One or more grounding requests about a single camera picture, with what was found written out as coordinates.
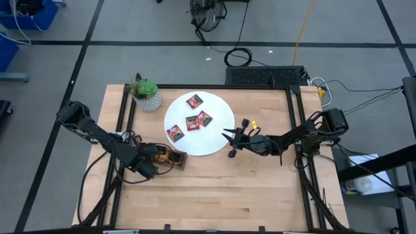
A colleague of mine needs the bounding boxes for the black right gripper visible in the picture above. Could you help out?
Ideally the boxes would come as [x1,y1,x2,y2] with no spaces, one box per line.
[222,118,261,159]

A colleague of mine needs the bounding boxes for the orange mango tea packet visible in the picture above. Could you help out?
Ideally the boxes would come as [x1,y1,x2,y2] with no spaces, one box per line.
[155,146,173,164]

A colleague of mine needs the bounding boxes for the red strawberry tea packet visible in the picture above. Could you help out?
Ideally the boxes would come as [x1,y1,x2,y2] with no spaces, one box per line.
[185,94,204,109]
[185,115,201,132]
[196,110,214,127]
[166,124,185,143]

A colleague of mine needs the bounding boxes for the white round placemat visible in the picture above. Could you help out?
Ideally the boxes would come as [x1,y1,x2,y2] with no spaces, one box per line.
[163,90,235,157]

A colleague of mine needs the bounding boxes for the wooden three-compartment tray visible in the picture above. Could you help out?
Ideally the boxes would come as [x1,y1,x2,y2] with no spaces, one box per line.
[152,144,189,171]

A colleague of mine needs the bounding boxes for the succulent in patterned white pot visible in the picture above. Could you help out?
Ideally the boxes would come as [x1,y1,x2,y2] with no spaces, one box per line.
[125,77,163,113]

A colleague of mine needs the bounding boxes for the black perforated computer case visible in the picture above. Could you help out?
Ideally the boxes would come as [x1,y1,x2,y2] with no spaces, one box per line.
[225,66,309,87]

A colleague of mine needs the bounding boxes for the black floor fan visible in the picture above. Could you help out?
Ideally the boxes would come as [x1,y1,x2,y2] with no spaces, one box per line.
[189,0,228,43]

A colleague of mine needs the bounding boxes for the clear plastic jar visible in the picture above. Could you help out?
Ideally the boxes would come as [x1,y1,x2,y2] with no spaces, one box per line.
[341,175,374,196]

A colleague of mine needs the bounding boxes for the black metal stand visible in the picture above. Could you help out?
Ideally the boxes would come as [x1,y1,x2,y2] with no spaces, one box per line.
[337,77,416,234]

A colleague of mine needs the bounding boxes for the grey cart base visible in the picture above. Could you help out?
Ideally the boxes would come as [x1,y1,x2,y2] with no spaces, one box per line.
[0,71,30,83]

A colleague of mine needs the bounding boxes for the white cardboard box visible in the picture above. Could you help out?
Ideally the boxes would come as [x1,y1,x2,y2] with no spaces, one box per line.
[341,154,396,196]

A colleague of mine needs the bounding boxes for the large blue bin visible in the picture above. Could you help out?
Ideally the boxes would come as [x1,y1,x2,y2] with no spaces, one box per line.
[0,0,59,31]

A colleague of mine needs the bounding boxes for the black coiled cable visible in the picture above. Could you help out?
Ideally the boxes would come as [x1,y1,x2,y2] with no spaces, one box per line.
[223,0,269,68]

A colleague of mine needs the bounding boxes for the white cable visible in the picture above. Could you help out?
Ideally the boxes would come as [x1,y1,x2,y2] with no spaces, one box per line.
[309,77,333,108]

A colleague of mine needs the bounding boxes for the yellow cable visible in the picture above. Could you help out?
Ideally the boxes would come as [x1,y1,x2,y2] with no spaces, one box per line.
[291,0,317,67]

